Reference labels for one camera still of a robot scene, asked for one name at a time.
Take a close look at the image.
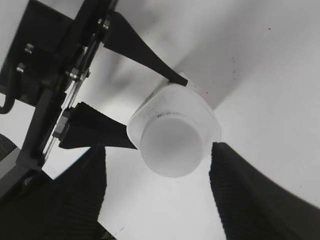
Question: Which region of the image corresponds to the white Yili Changqing yogurt bottle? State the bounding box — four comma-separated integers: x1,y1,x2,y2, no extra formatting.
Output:
126,71,223,151

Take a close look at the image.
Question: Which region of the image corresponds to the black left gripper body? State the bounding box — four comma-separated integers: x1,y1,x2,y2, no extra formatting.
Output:
0,0,117,199

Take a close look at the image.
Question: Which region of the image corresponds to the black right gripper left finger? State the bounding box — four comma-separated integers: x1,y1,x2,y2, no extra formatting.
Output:
0,146,107,240

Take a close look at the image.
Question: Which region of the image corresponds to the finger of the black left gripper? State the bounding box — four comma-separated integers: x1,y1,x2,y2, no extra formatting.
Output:
103,11,188,87
58,102,136,149

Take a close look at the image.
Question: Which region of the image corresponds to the white plastic bottle cap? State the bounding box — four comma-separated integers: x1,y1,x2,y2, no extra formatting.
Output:
139,114,213,178

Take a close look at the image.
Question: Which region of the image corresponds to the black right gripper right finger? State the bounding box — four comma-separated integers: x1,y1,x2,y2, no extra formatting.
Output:
208,142,320,240

